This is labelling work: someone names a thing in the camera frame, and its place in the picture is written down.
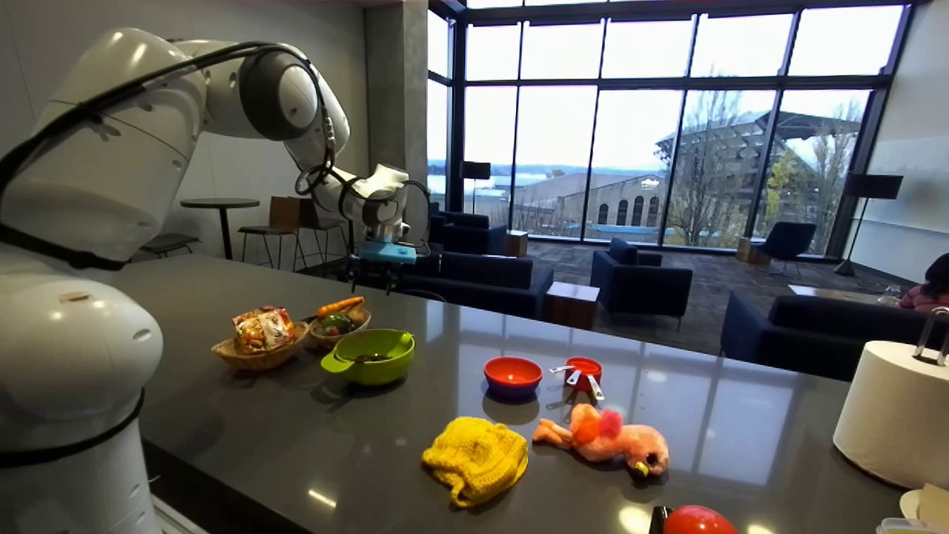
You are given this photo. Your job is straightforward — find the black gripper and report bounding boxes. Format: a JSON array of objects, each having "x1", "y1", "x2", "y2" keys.
[{"x1": 365, "y1": 199, "x2": 411, "y2": 242}]

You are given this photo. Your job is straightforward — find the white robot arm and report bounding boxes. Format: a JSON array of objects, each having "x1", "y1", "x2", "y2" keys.
[{"x1": 0, "y1": 27, "x2": 411, "y2": 534}]

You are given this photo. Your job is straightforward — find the green apple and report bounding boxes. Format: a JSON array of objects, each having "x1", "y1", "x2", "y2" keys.
[{"x1": 316, "y1": 314, "x2": 354, "y2": 336}]

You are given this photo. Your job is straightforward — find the long dark blue sofa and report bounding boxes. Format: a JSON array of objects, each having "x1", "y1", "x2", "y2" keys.
[{"x1": 354, "y1": 253, "x2": 555, "y2": 317}]

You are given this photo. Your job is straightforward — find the green plastic bowl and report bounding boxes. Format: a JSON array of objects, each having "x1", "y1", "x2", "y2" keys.
[{"x1": 320, "y1": 330, "x2": 417, "y2": 386}]

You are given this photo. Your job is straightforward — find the snack bag in basket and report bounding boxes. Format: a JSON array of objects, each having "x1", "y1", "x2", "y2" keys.
[{"x1": 231, "y1": 306, "x2": 294, "y2": 352}]

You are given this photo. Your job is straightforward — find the round black side table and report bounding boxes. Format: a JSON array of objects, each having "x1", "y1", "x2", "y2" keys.
[{"x1": 181, "y1": 199, "x2": 261, "y2": 260}]

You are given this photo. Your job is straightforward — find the large wicker basket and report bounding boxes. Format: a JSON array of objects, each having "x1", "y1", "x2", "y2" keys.
[{"x1": 211, "y1": 306, "x2": 310, "y2": 371}]

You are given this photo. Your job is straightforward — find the red and purple bowl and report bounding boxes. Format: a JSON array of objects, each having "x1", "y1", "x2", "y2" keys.
[{"x1": 483, "y1": 357, "x2": 543, "y2": 401}]

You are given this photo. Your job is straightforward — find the small red cup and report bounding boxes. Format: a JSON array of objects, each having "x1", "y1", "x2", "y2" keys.
[{"x1": 557, "y1": 357, "x2": 606, "y2": 404}]

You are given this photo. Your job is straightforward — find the dark blue armchair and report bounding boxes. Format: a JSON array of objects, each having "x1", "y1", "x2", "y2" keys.
[{"x1": 590, "y1": 241, "x2": 695, "y2": 317}]

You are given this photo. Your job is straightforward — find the yellow cloth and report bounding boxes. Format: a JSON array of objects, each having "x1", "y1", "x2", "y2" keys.
[{"x1": 421, "y1": 416, "x2": 528, "y2": 509}]

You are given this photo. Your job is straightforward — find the pink orange plush toy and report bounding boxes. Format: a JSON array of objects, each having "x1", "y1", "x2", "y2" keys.
[{"x1": 531, "y1": 404, "x2": 670, "y2": 478}]

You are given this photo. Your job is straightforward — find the red dome on black base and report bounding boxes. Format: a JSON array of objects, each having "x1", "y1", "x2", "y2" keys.
[{"x1": 649, "y1": 503, "x2": 738, "y2": 534}]

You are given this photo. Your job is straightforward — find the dark blue sofa right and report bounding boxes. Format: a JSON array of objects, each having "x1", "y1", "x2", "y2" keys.
[{"x1": 721, "y1": 291, "x2": 949, "y2": 380}]

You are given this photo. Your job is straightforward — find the white paper towel roll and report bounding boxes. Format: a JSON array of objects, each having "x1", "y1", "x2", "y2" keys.
[{"x1": 835, "y1": 340, "x2": 949, "y2": 487}]

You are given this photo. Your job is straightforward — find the seated person red shirt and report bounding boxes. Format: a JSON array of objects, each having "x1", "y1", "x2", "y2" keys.
[{"x1": 899, "y1": 253, "x2": 949, "y2": 311}]

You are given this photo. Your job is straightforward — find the teal wrist camera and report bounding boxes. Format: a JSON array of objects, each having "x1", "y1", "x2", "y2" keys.
[{"x1": 359, "y1": 241, "x2": 418, "y2": 263}]

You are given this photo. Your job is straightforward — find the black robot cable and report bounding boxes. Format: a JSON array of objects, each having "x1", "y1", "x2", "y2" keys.
[{"x1": 0, "y1": 39, "x2": 338, "y2": 195}]

